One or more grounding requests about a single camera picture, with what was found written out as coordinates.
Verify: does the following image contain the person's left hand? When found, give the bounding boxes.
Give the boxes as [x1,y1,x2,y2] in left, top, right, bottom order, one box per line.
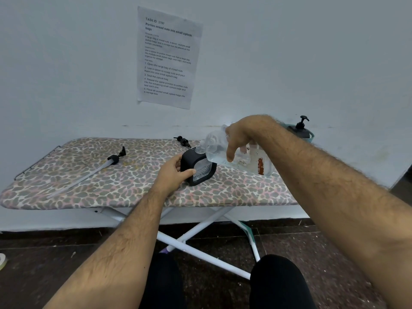
[151,154,196,199]

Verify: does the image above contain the person's right hand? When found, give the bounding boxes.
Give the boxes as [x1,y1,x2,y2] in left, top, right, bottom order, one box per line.
[225,115,278,163]

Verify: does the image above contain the black square dispenser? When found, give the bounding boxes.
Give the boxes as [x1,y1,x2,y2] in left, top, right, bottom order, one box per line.
[180,147,217,187]
[287,125,312,139]

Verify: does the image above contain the transparent bottle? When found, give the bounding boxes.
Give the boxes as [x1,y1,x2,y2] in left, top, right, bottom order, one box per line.
[200,124,274,177]

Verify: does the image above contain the black pump with long tube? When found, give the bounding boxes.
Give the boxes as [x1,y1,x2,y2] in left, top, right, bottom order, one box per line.
[46,146,127,200]

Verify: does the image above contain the person's left forearm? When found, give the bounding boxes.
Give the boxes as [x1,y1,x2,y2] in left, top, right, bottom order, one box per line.
[42,186,170,309]

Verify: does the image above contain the person's right forearm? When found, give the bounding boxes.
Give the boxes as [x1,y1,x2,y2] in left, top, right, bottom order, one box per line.
[262,115,412,309]

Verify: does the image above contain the person's left leg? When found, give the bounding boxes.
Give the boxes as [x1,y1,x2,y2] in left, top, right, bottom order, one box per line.
[138,252,187,309]

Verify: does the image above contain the person's leg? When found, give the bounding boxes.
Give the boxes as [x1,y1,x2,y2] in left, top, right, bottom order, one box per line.
[138,252,187,309]
[249,254,318,309]

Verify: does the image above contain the person's right leg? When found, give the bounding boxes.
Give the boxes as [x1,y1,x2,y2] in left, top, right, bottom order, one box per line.
[249,254,318,309]

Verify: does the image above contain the teal plastic basket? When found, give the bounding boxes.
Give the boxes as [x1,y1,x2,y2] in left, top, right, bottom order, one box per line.
[280,122,315,142]

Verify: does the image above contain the leopard print ironing board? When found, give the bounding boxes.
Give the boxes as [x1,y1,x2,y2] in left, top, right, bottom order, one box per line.
[0,137,342,210]

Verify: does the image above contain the white ironing board legs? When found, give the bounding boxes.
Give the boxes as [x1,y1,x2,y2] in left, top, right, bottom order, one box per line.
[93,206,261,280]

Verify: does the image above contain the printed paper sheet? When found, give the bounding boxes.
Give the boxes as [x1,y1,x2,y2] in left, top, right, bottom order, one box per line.
[137,5,204,110]

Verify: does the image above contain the metal wire iron rest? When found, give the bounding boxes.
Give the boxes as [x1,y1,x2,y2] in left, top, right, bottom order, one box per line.
[14,145,61,181]

